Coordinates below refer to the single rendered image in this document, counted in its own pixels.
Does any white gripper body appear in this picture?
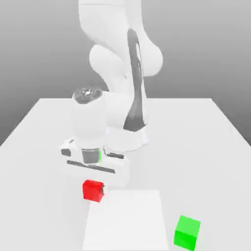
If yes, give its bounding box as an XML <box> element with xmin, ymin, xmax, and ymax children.
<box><xmin>62</xmin><ymin>151</ymin><xmax>131</xmax><ymax>189</ymax></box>

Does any small red cube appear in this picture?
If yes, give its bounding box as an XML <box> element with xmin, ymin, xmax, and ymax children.
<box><xmin>82</xmin><ymin>179</ymin><xmax>105</xmax><ymax>203</ymax></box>

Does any small green cube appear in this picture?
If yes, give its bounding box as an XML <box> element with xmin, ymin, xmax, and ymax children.
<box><xmin>173</xmin><ymin>215</ymin><xmax>201</xmax><ymax>251</ymax></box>

